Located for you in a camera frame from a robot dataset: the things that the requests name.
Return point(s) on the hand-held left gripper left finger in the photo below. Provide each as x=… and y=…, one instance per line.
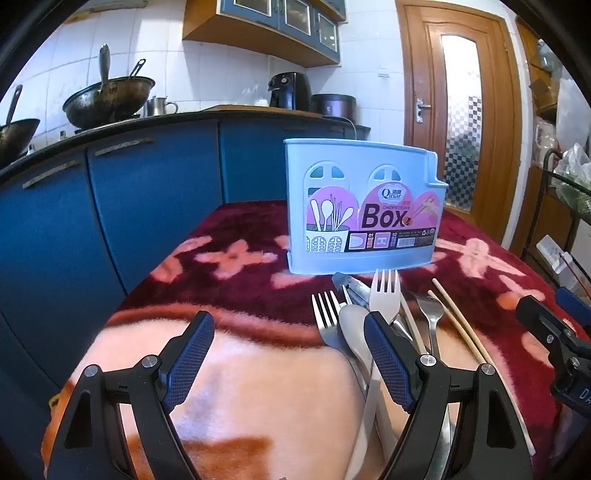
x=189, y=360

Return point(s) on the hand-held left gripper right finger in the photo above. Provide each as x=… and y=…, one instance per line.
x=388, y=364

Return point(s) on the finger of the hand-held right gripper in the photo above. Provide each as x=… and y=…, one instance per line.
x=540, y=318
x=572, y=302

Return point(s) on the white chopstick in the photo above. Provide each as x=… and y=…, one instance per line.
x=411, y=323

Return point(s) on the white plastic spoon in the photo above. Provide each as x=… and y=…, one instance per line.
x=353, y=327

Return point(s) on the metal fork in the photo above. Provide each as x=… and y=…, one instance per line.
x=429, y=314
x=328, y=314

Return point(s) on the white plastic fork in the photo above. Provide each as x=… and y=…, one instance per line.
x=385, y=295

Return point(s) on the wooden chopstick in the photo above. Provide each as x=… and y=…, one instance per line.
x=455, y=308
x=455, y=326

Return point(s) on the light blue plastic utensil holder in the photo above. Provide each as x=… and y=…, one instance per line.
x=295, y=184

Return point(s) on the white power strip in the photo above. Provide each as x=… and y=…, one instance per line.
x=551, y=251

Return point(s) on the red and pink printed blanket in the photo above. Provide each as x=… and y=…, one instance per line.
x=231, y=323

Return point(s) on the white plastic bag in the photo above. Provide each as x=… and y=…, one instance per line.
x=575, y=161

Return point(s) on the blue kitchen base cabinets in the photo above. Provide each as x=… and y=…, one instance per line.
x=152, y=198

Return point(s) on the wooden shelf unit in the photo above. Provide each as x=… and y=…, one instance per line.
x=540, y=87

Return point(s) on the metal pitcher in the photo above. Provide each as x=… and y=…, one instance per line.
x=159, y=107

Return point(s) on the dark rice cooker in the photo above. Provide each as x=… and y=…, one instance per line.
x=332, y=106

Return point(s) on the large black wok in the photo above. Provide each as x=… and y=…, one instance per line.
x=108, y=104

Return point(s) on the small black wok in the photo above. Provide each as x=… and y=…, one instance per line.
x=16, y=138

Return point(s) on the black air fryer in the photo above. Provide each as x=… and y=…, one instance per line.
x=288, y=92

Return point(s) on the wooden door with glass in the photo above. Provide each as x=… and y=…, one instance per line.
x=415, y=55

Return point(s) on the metal spatula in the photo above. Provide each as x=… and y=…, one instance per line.
x=105, y=64

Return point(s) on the blue glass-door wall cabinet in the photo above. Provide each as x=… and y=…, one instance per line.
x=286, y=18

